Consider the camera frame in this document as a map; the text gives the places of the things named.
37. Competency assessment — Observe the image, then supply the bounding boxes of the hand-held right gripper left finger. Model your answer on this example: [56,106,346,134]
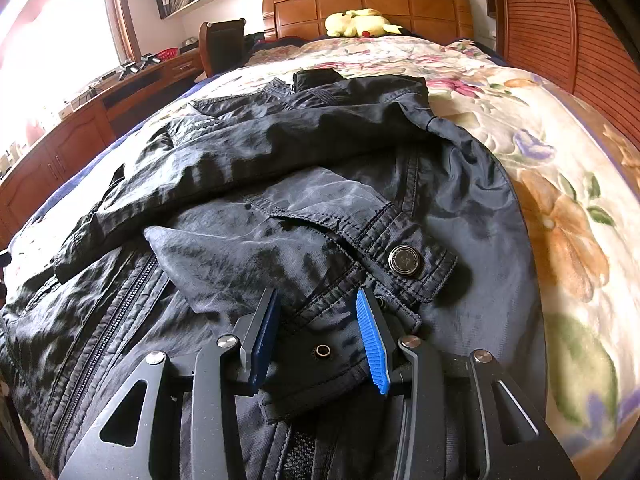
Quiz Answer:
[59,287,281,480]

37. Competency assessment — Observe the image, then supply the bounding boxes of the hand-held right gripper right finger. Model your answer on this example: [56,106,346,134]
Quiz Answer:
[356,287,581,480]

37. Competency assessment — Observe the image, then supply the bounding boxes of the black jacket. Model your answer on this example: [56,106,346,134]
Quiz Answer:
[0,67,548,480]

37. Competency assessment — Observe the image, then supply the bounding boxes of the floral blanket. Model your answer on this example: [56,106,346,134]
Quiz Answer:
[10,37,640,441]

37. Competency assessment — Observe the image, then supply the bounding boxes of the wooden desk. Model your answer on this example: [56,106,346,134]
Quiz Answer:
[0,50,206,253]

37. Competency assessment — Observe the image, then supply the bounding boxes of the wooden chair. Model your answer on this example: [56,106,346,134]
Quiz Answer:
[199,18,248,78]

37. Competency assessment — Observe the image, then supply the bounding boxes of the black tools on desk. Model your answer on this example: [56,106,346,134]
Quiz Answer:
[117,56,161,81]

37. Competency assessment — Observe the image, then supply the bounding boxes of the yellow plush toy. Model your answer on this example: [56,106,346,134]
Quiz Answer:
[325,8,403,38]

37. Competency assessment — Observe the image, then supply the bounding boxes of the wooden bed headboard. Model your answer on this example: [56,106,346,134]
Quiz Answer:
[262,0,476,43]

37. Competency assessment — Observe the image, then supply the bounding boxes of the wooden louvered wardrobe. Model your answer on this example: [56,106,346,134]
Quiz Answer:
[487,0,640,111]

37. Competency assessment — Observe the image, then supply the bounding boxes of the window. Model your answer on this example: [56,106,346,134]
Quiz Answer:
[0,0,142,126]

